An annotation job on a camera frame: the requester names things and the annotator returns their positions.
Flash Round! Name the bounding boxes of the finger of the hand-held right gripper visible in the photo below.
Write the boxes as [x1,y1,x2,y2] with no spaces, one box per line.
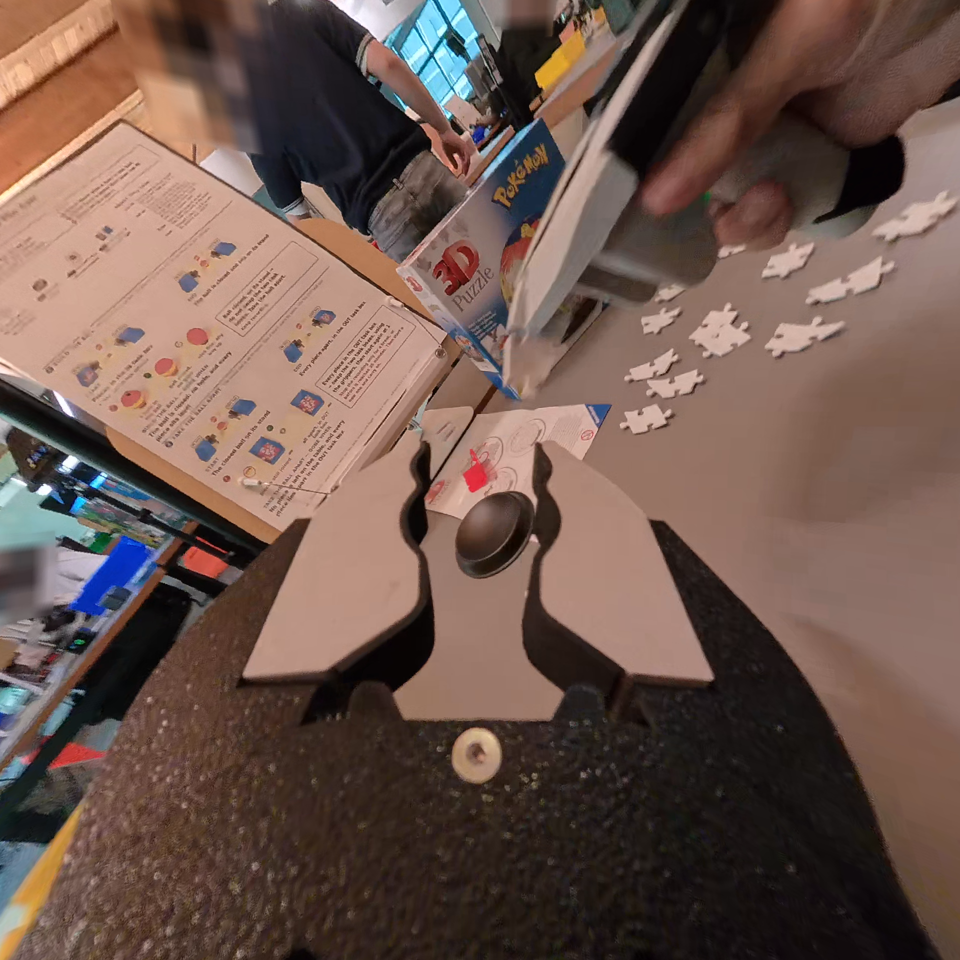
[504,146,642,400]
[558,0,695,200]

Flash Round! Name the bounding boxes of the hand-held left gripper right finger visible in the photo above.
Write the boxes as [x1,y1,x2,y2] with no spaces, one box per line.
[521,441,714,723]

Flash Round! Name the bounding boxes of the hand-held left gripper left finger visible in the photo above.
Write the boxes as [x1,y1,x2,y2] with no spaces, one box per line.
[242,441,437,710]

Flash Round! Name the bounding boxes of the spread of white puzzle pieces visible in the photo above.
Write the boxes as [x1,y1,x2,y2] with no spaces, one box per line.
[619,191,960,436]

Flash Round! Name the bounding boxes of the blue puzzle box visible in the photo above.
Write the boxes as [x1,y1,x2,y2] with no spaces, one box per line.
[396,117,610,401]

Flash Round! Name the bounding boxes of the black round ball stand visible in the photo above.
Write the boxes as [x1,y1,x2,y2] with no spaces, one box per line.
[455,491,537,580]

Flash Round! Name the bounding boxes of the person's right hand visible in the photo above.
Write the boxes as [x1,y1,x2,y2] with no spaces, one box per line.
[641,0,960,252]

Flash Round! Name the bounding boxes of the folded instruction leaflet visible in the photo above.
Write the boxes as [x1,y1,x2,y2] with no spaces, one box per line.
[423,403,613,519]

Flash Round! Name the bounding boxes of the white board stand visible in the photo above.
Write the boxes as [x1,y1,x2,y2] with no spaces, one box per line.
[416,406,475,460]

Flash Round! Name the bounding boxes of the blue storage bin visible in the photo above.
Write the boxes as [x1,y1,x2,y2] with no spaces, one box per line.
[71,536,156,618]

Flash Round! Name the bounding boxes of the black metal bar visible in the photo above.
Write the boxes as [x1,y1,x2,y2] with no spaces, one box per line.
[0,378,265,558]

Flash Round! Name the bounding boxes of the instruction sheet on clipboard stand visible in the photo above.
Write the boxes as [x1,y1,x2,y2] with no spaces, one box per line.
[0,120,460,545]

